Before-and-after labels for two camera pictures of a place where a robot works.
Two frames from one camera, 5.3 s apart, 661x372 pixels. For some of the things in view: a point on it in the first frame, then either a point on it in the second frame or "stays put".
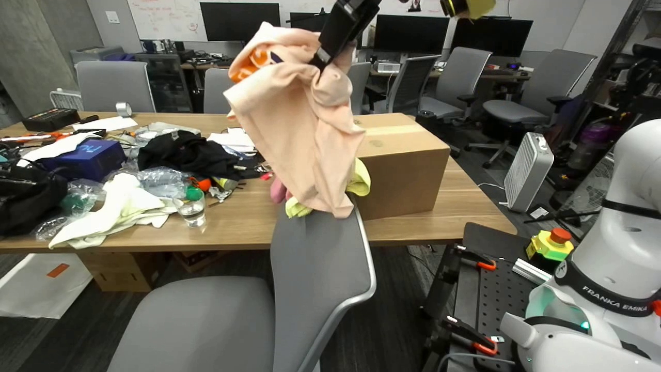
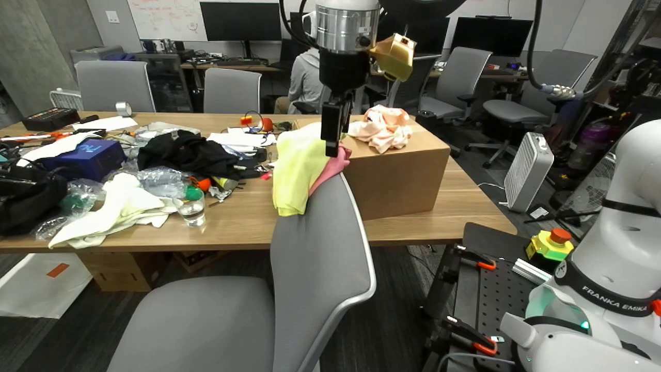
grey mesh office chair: x=323 y=266 stays put
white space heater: x=527 y=172 stays put
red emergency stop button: x=554 y=242 stays put
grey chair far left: x=108 y=84 stays put
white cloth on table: x=126 y=203 stays put
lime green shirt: x=359 y=185 -> x=300 y=156
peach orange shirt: x=304 y=115 -> x=383 y=127
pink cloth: x=278 y=190 -> x=332 y=169
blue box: x=91 y=157 stays put
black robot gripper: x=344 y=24 -> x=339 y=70
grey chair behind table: x=216 y=84 stays put
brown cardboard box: x=407 y=163 stays put
